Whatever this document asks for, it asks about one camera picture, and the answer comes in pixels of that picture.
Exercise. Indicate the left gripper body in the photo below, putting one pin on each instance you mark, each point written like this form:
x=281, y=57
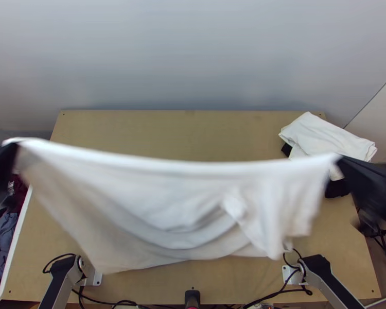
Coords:
x=9, y=157

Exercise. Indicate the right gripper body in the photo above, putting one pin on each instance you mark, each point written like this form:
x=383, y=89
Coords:
x=350, y=172

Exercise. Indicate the white t-shirt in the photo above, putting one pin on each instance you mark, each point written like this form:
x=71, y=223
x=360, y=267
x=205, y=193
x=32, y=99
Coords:
x=167, y=193

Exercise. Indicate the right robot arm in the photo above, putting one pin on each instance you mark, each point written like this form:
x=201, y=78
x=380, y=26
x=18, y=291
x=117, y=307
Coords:
x=325, y=280

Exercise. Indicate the pile of folded clothes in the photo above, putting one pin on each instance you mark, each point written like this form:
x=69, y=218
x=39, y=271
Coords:
x=325, y=138

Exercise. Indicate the black tripod stand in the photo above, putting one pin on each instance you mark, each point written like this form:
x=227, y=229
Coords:
x=381, y=235

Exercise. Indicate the heap of clothes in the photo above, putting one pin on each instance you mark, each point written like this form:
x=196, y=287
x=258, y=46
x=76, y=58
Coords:
x=0, y=231

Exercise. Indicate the white laundry basket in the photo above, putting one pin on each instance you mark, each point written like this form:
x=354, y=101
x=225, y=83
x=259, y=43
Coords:
x=15, y=238

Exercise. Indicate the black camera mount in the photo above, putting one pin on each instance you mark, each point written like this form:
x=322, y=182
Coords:
x=192, y=299

